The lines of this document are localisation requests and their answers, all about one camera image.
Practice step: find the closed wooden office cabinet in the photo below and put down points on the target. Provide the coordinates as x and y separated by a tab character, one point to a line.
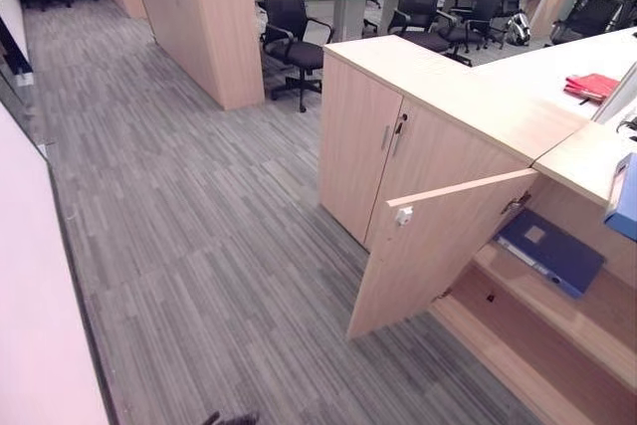
413	126

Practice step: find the black key in lock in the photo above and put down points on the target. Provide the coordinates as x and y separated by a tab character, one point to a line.
401	124

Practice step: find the long wooden low cabinet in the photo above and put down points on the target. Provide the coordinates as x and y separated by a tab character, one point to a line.
199	17

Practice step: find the red folder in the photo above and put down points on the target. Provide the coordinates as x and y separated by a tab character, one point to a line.
592	85

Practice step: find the light blue folder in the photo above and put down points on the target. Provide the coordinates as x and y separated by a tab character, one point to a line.
625	198

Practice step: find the metal door hinge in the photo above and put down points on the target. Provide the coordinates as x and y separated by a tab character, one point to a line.
515	203

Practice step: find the grey white backpack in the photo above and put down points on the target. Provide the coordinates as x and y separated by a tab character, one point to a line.
518	28

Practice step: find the dark blue binder folder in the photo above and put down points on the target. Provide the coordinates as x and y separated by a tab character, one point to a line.
552	249

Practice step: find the white door lock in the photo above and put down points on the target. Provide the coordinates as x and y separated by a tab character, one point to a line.
403	216

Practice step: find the open wooden office cabinet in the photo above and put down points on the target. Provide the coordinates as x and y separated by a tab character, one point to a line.
537	345

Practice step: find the open wooden cabinet door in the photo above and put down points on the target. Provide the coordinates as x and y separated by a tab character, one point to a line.
438	246

